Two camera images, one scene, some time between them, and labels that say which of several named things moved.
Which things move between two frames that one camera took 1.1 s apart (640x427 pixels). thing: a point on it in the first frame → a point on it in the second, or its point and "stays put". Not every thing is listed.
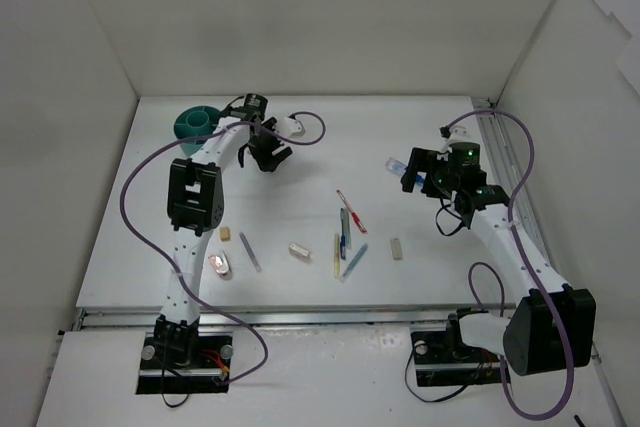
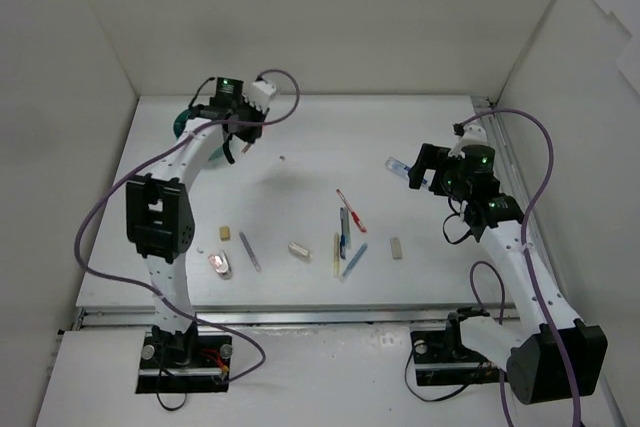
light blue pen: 351,266 stays put
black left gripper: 267,148 → 248,126
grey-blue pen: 250,252 stays put
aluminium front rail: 270,319 stays put
